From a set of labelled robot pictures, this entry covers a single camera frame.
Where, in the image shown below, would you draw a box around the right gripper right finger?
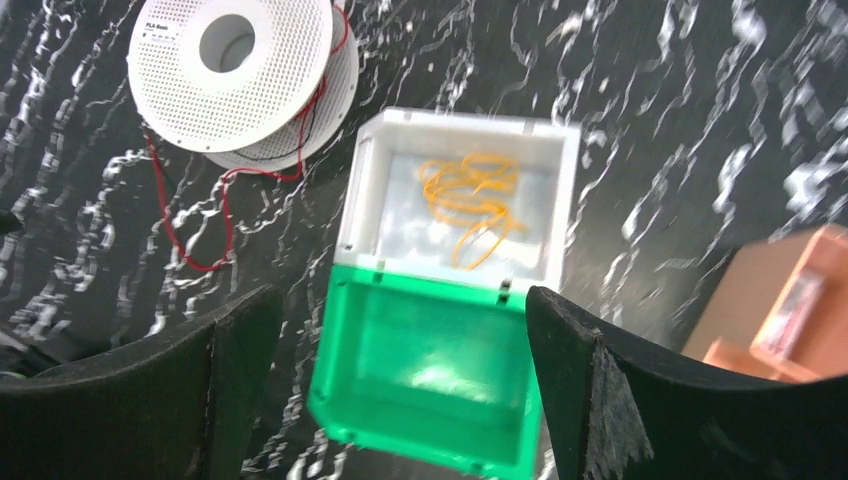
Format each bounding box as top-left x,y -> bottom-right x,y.
526,286 -> 847,479

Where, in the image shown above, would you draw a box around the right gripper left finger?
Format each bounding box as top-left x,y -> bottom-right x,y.
1,285 -> 284,479

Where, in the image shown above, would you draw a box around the yellow wire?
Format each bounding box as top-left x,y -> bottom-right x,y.
418,153 -> 528,272

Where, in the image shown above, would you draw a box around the white filament spool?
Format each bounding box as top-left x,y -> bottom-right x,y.
127,1 -> 360,171

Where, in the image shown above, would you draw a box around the green plastic bin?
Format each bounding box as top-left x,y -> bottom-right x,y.
307,265 -> 542,479

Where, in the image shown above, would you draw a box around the orange desk organizer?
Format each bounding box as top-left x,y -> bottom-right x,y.
682,224 -> 847,383

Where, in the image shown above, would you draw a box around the white plastic bin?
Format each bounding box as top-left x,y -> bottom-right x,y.
334,108 -> 582,290

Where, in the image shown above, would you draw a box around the red wire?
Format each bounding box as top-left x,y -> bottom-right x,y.
144,6 -> 351,273

